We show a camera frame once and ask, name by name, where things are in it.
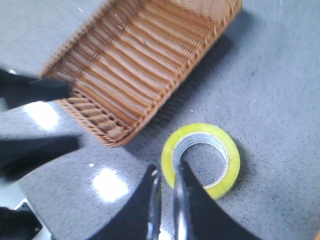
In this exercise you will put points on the yellow tape roll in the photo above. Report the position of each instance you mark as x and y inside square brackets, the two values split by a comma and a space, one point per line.
[202, 133]

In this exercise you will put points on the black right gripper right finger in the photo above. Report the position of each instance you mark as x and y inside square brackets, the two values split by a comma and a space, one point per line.
[197, 216]

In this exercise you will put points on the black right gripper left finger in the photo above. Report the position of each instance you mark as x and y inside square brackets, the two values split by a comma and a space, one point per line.
[140, 217]

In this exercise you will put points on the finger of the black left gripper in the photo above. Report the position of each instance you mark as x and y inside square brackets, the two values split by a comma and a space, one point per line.
[18, 157]
[18, 90]

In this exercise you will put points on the brown wicker basket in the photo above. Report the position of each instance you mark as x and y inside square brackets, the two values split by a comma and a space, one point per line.
[130, 56]

